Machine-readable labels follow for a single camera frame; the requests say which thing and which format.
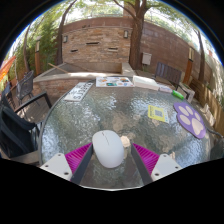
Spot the wooden lamp post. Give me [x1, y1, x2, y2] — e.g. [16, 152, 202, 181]
[184, 46, 196, 86]
[34, 35, 42, 77]

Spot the black armrest patio chair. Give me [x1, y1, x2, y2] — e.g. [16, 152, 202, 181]
[0, 91, 53, 159]

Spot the green tube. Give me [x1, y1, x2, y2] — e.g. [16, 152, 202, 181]
[171, 90, 185, 100]

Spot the thin white book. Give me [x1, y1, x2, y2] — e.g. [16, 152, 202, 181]
[158, 84, 174, 94]

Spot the purple paw-shaped mouse pad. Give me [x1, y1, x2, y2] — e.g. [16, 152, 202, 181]
[173, 101, 208, 140]

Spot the slender tree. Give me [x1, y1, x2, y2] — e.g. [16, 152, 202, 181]
[196, 29, 207, 84]

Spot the wooden stick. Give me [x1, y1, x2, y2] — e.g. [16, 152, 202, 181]
[47, 62, 71, 74]

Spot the thin leaning tree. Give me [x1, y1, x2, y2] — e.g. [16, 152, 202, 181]
[54, 0, 79, 66]

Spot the grey mesh chair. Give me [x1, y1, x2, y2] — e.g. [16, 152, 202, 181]
[15, 70, 36, 101]

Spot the white computer mouse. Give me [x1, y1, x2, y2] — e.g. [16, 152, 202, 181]
[91, 129, 126, 169]

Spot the yellow square card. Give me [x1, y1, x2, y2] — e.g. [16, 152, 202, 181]
[147, 104, 170, 124]

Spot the thick tree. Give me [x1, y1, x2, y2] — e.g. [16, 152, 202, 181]
[113, 0, 151, 71]

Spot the raised stone basin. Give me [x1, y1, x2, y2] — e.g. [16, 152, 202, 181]
[33, 61, 138, 98]

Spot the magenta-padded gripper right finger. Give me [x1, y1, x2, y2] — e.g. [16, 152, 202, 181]
[129, 142, 184, 186]

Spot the white printed sign plate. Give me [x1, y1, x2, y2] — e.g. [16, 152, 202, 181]
[63, 81, 95, 103]

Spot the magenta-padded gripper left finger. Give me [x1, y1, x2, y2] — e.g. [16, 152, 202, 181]
[39, 142, 95, 185]

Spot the grey utility box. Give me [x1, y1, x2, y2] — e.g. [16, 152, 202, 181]
[141, 52, 153, 66]

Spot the white flat box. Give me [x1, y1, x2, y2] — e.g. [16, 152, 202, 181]
[132, 75, 161, 92]

